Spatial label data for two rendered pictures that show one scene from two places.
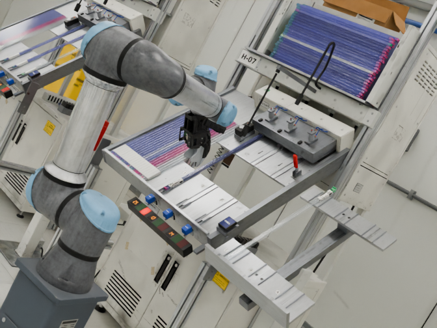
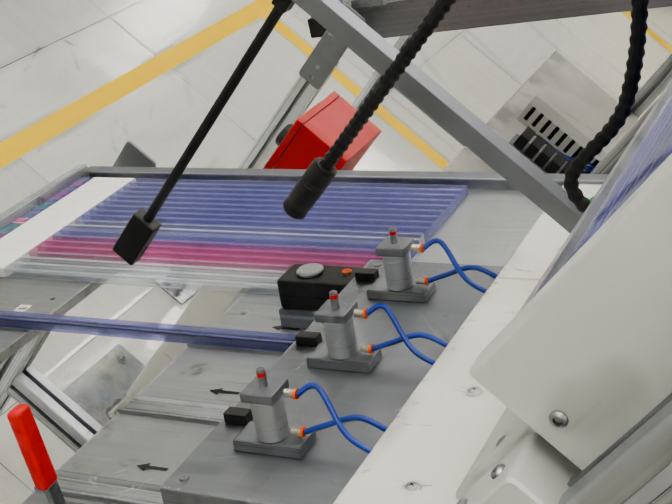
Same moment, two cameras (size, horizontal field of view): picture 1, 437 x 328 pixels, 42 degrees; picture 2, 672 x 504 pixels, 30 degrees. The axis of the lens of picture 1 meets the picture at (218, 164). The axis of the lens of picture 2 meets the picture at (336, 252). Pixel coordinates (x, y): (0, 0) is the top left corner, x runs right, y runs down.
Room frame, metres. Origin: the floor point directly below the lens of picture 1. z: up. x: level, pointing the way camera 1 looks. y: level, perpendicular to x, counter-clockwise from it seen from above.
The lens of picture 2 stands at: (1.86, -0.73, 1.74)
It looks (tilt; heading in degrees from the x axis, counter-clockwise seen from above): 36 degrees down; 55
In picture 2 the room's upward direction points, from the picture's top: 38 degrees clockwise
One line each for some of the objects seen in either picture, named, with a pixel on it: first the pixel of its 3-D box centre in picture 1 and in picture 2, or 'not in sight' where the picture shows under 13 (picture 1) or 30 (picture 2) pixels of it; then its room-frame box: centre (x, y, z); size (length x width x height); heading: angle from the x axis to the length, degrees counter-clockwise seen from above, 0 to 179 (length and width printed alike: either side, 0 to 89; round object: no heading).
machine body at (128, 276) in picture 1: (205, 291); not in sight; (2.58, -0.23, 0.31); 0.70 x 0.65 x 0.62; 51
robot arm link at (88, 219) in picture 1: (90, 220); not in sight; (1.43, 0.22, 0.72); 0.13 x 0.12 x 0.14; 66
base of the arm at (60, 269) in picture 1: (72, 261); not in sight; (1.43, 0.21, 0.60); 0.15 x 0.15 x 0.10
